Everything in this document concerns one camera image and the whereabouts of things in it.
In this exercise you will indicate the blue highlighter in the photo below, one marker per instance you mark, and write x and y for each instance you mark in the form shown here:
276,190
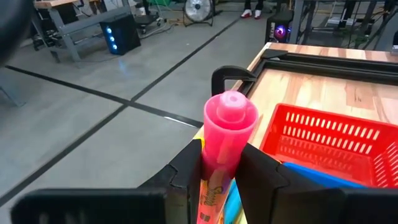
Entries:
233,205

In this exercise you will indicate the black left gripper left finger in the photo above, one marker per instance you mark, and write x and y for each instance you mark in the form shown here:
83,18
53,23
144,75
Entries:
174,202

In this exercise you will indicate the black computer tower blue lights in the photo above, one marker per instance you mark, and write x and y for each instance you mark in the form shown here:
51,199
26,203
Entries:
124,34

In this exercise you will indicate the person's shoe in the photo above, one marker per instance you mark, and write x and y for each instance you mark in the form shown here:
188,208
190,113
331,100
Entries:
258,14
246,13

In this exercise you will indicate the black office chair base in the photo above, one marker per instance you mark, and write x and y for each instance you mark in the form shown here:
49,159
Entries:
146,20

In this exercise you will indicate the grey metal table leg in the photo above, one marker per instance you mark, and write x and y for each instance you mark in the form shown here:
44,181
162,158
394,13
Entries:
297,18

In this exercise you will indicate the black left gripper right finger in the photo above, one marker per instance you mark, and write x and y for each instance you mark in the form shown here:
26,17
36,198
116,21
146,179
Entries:
280,202

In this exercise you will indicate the grey metal workbench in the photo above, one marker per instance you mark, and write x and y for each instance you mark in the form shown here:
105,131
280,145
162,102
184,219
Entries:
70,29

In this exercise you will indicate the pink Sharpie highlighter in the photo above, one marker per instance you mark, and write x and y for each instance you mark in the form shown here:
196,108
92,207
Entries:
228,130

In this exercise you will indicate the black computer tower purple light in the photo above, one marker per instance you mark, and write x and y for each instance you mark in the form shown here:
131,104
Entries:
273,28

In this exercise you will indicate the black table clamp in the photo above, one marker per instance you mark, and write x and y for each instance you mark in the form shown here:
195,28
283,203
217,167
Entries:
217,77

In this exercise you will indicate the grey floor fan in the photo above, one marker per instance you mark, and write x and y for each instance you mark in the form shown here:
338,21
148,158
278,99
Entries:
198,7

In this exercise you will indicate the red plastic basket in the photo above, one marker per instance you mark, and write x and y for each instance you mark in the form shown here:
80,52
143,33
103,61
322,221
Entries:
273,133

